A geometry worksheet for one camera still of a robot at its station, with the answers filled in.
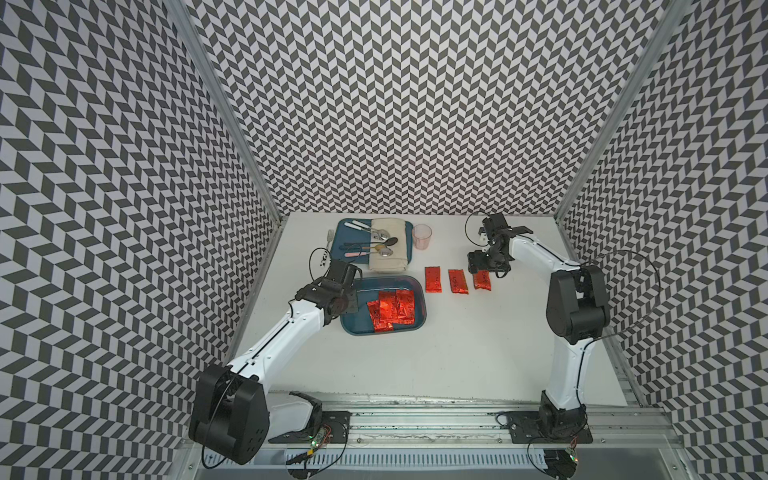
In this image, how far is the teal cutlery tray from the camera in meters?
1.09

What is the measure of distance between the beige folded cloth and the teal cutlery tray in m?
0.01

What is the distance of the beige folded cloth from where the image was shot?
1.04m
